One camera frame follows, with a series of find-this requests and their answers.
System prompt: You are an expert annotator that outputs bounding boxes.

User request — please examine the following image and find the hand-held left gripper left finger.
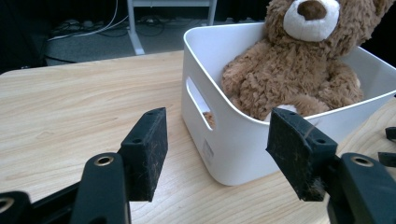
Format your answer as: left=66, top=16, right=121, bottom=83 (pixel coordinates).
left=120, top=106, right=169, bottom=203

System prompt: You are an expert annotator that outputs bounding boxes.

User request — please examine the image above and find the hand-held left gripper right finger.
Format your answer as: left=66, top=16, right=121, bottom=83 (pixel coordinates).
left=265, top=107, right=339, bottom=203

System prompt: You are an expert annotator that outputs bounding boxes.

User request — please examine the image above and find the white plastic storage bin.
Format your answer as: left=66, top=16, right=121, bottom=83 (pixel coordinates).
left=180, top=21, right=396, bottom=187

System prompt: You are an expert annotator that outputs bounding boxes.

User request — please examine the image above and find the brown teddy bear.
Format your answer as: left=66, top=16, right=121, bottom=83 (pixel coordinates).
left=202, top=0, right=395, bottom=129

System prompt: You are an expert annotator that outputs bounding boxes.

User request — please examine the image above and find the power strip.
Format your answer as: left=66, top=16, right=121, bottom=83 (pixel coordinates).
left=53, top=19, right=96, bottom=32

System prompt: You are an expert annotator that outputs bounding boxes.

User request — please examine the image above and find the white metal table frame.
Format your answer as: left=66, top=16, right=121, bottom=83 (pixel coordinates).
left=126, top=0, right=219, bottom=56

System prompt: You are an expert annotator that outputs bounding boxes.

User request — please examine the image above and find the black cable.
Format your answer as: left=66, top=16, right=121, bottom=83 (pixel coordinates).
left=98, top=15, right=200, bottom=38

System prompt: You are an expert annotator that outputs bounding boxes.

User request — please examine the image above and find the white cable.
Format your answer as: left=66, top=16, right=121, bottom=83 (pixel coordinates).
left=47, top=0, right=130, bottom=42

